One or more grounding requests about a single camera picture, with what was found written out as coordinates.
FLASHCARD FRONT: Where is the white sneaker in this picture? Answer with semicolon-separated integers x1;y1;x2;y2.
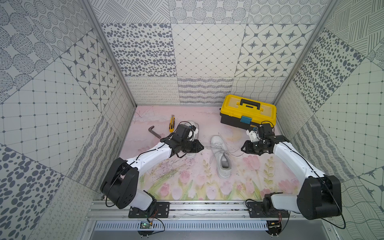
184;121;199;159
208;135;244;181

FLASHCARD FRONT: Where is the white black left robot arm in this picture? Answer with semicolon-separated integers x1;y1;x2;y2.
100;121;204;217

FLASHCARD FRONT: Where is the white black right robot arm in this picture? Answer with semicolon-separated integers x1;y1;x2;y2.
241;123;343;221

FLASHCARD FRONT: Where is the yellow black utility knife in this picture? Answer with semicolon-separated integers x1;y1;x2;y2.
169;115;175;133

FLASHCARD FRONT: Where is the dark metal hex key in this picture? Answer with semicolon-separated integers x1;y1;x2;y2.
148;126;162;139

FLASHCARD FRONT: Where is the pink floral table mat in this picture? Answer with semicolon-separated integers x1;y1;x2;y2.
120;106;299;201

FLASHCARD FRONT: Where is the yellow black plastic toolbox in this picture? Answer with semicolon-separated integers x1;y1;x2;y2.
220;95;277;130

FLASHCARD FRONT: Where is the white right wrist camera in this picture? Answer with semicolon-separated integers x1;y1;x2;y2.
246;129;260;143

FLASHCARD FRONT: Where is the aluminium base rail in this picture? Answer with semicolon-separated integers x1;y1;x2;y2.
85;201;330;235

